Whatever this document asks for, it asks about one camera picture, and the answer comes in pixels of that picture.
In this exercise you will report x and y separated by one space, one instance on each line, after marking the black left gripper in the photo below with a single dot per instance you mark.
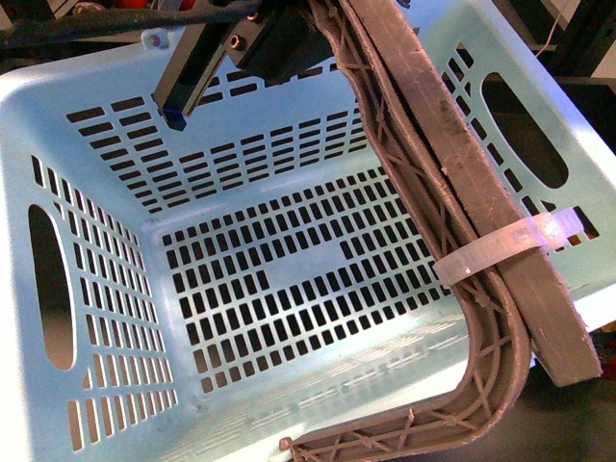
277 42

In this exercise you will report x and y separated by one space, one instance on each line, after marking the light blue plastic basket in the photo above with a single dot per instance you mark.
201 295

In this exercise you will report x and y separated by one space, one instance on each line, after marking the white zip tie right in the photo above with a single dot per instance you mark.
545 231

